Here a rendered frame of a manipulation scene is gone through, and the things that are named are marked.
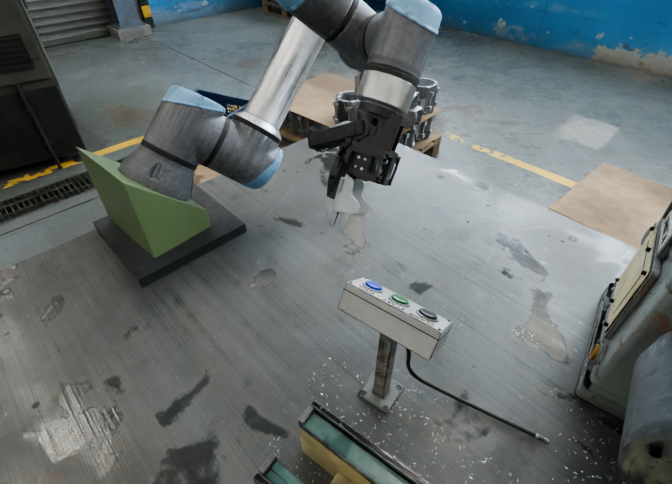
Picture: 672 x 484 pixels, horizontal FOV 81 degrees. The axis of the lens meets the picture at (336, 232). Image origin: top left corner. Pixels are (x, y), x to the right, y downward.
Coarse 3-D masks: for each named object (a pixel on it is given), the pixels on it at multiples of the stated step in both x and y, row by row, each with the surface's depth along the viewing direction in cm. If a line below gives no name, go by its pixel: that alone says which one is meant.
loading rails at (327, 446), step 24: (312, 408) 65; (312, 432) 63; (336, 432) 63; (312, 456) 70; (336, 456) 62; (360, 456) 60; (384, 456) 60; (264, 480) 57; (288, 480) 58; (336, 480) 64; (360, 480) 61; (384, 480) 58; (408, 480) 58
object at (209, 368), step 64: (256, 192) 134; (320, 192) 134; (384, 192) 134; (448, 192) 134; (64, 256) 110; (256, 256) 110; (320, 256) 110; (384, 256) 110; (448, 256) 110; (512, 256) 110; (576, 256) 110; (0, 320) 94; (64, 320) 94; (128, 320) 94; (192, 320) 94; (256, 320) 94; (320, 320) 94; (512, 320) 94; (576, 320) 94; (0, 384) 82; (64, 384) 82; (128, 384) 82; (192, 384) 82; (256, 384) 82; (320, 384) 82; (448, 384) 82; (512, 384) 82; (0, 448) 72; (64, 448) 72; (128, 448) 72; (192, 448) 72; (256, 448) 72; (384, 448) 72; (448, 448) 72; (512, 448) 72; (576, 448) 72
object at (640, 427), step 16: (656, 352) 56; (640, 368) 58; (656, 368) 54; (640, 384) 55; (656, 384) 52; (640, 400) 53; (656, 400) 50; (640, 416) 51; (656, 416) 48; (624, 432) 53; (640, 432) 49; (656, 432) 47; (624, 448) 51; (640, 448) 49; (656, 448) 47; (624, 464) 52; (640, 464) 50; (656, 464) 48; (624, 480) 53; (640, 480) 51; (656, 480) 49
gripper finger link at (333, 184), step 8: (344, 152) 66; (336, 160) 65; (336, 168) 64; (344, 168) 65; (336, 176) 65; (344, 176) 66; (328, 184) 66; (336, 184) 66; (328, 192) 67; (336, 192) 66
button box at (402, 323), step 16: (352, 288) 65; (368, 288) 65; (384, 288) 69; (352, 304) 65; (368, 304) 63; (384, 304) 62; (400, 304) 63; (416, 304) 66; (368, 320) 63; (384, 320) 62; (400, 320) 61; (416, 320) 60; (432, 320) 61; (448, 320) 64; (400, 336) 61; (416, 336) 60; (432, 336) 58; (416, 352) 60; (432, 352) 59
